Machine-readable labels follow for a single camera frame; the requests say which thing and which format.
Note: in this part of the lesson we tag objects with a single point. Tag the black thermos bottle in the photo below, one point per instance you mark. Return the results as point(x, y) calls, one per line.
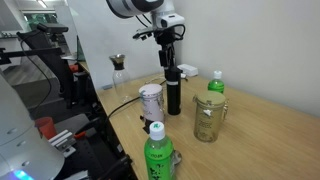
point(173, 83)

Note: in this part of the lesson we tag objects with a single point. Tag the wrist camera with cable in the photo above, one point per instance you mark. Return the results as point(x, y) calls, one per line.
point(177, 31)

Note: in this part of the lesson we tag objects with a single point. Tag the olive glass jar with lid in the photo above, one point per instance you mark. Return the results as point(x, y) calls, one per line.
point(210, 110)

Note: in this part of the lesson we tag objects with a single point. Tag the red cup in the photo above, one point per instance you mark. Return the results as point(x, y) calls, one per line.
point(46, 127)

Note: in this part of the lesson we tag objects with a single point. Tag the large green tea bottle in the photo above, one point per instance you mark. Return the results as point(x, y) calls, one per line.
point(158, 153)

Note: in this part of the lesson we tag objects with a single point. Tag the silver aluminium bracket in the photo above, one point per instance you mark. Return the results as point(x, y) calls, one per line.
point(64, 142)

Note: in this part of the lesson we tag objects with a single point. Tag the white power strip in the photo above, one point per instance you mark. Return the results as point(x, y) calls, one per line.
point(188, 70)

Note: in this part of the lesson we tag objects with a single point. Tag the glass carafe with metal funnel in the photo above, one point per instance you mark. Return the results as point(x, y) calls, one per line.
point(120, 77)

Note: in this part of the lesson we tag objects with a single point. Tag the small green tea bottle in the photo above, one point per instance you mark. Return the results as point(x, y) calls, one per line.
point(216, 84)

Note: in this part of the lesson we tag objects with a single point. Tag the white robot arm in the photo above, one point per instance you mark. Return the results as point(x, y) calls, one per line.
point(164, 20)

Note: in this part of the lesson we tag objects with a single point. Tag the small shiny metal object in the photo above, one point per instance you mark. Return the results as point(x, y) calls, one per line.
point(177, 157)

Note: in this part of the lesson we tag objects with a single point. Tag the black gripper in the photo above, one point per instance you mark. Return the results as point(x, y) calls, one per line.
point(166, 54)

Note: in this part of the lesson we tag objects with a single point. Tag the black camera on stand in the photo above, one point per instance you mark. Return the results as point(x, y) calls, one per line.
point(52, 28)

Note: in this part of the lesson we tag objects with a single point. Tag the black camera tripod stand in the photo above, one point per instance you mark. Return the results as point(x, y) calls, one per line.
point(39, 45)

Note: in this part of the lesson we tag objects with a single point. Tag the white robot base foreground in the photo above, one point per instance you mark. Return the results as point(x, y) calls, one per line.
point(24, 153)

